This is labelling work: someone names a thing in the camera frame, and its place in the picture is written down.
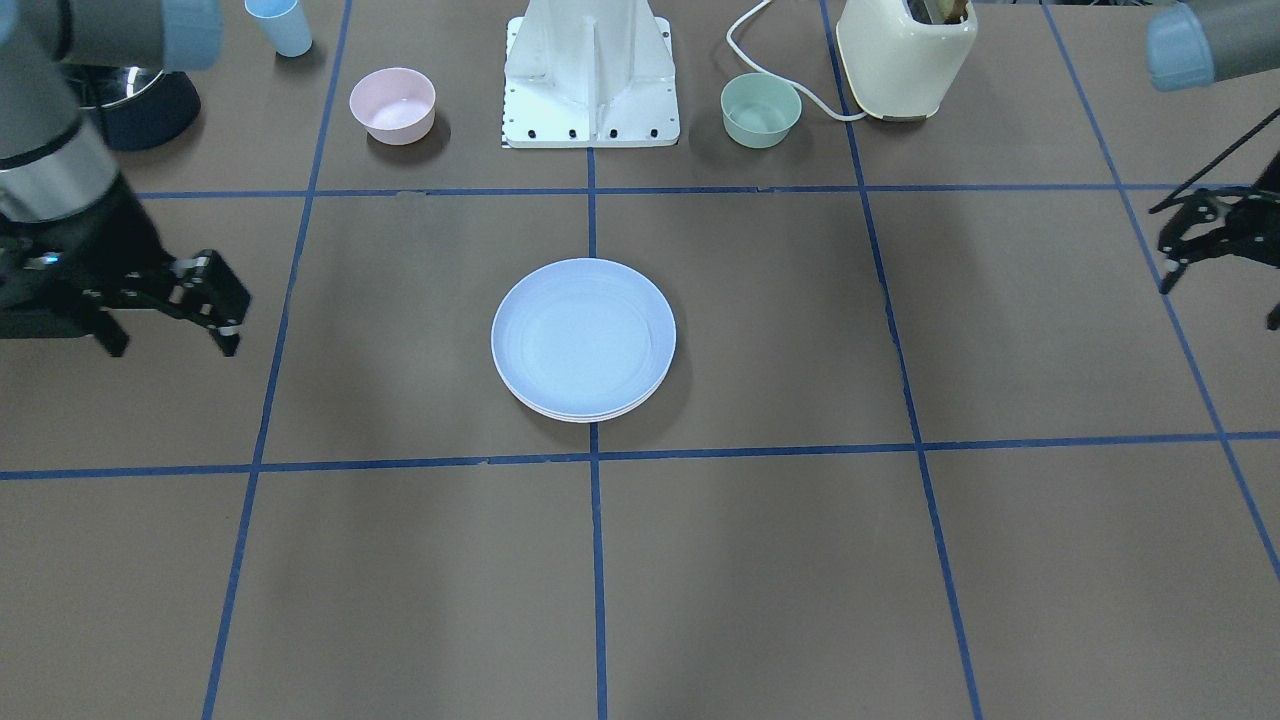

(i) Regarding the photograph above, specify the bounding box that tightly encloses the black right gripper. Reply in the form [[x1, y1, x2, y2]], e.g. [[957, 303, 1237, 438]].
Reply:
[[1, 178, 251, 357]]

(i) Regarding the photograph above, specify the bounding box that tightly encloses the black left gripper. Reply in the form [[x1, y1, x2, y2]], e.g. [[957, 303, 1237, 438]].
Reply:
[[1148, 132, 1280, 332]]

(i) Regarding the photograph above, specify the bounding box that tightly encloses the blue plate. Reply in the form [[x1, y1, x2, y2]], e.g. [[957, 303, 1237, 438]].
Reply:
[[490, 258, 678, 387]]

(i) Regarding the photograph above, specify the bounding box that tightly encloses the pink plate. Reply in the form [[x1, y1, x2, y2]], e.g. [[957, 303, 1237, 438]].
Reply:
[[502, 374, 667, 414]]

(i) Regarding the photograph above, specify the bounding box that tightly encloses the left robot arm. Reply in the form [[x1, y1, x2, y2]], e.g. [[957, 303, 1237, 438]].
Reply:
[[1146, 1, 1279, 295]]

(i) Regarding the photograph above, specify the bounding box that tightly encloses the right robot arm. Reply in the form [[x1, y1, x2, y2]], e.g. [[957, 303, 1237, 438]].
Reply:
[[1, 1, 251, 357]]

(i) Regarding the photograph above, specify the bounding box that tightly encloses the dark blue saucepan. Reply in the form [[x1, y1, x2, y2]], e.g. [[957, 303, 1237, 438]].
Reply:
[[61, 64, 201, 152]]

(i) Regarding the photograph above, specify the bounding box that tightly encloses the pink bowl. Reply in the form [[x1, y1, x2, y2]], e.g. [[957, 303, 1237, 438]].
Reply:
[[348, 67, 436, 146]]

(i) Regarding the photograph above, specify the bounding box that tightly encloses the blue cup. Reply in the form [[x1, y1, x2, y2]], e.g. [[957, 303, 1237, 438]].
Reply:
[[243, 0, 314, 58]]

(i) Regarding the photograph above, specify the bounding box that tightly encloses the cream toaster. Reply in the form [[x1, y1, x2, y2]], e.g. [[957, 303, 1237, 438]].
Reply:
[[835, 1, 979, 122]]

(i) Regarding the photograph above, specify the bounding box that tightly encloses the cream plate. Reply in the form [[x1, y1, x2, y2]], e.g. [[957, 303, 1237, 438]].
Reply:
[[511, 386, 659, 424]]

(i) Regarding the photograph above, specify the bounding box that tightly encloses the green bowl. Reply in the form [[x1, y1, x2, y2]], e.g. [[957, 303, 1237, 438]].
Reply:
[[719, 73, 803, 150]]

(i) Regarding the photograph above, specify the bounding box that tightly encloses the white toaster cable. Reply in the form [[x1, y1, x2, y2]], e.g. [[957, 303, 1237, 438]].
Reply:
[[726, 0, 867, 123]]

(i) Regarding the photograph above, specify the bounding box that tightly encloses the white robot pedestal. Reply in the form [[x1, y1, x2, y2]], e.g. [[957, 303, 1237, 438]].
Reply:
[[500, 1, 681, 149]]

